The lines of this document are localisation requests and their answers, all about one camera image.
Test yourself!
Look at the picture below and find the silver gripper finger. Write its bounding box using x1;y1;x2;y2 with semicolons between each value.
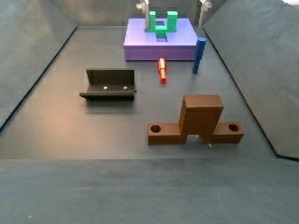
136;0;150;29
198;0;212;27

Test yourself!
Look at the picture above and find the brown T-shaped block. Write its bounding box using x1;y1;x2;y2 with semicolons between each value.
147;94;244;145

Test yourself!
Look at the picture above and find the purple base board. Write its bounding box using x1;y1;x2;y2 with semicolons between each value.
124;18;198;61

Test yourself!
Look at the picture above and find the blue cylindrical peg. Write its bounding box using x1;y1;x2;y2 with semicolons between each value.
192;38;207;74

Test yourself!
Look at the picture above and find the red cylindrical peg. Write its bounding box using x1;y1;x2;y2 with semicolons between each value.
158;58;167;83

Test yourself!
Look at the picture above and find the black angle bracket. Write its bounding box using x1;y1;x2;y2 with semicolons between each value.
79;68;136;100

